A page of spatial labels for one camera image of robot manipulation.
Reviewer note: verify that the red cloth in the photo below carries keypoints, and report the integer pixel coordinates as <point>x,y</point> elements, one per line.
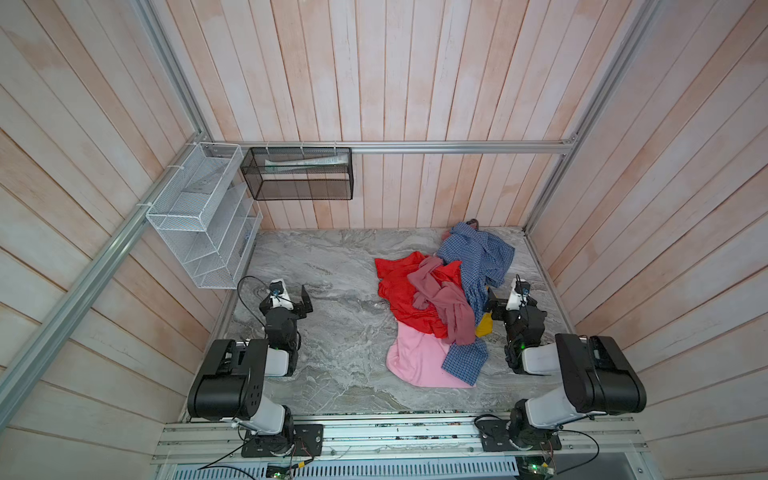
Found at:
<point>395,288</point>

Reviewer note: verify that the pink cloth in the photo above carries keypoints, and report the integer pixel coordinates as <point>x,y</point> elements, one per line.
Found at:
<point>416,358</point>

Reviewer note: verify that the aluminium front rail frame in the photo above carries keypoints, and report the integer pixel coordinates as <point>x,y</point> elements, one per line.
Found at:
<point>432,445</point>

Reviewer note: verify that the yellow cloth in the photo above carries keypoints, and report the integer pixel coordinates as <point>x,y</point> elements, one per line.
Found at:
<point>485,326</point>

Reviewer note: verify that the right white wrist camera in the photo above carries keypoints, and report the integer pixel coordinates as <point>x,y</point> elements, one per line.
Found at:
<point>519,297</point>

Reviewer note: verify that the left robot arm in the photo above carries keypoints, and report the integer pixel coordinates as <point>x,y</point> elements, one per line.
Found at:
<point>230,382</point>

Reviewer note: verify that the blue checkered cloth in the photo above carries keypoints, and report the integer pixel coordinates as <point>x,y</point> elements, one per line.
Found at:
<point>485,259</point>

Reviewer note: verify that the white wire mesh shelf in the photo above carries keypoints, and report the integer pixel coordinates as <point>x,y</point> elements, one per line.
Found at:
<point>206,219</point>

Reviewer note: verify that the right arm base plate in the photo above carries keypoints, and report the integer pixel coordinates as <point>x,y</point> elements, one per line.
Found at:
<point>500,435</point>

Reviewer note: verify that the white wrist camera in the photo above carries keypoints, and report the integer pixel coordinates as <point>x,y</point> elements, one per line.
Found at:
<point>278,295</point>
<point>519,297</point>

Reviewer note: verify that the mauve cloth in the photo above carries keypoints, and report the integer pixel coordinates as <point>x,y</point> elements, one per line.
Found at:
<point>447,297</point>

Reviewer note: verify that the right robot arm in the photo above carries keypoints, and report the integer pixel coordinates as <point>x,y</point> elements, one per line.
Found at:
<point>596,378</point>

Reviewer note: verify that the horizontal aluminium back rail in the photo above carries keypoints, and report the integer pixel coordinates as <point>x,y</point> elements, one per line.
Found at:
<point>424,147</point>

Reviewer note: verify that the left aluminium wall rail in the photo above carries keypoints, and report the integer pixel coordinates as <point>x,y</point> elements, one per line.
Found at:
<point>39,352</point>

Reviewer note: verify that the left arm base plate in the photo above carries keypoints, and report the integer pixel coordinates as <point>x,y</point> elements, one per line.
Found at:
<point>300,440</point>

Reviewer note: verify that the black wire mesh basket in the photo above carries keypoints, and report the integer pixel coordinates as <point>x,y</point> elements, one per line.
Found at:
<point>299,173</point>

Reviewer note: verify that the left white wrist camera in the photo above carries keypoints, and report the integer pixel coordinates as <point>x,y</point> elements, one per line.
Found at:
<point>278,295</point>

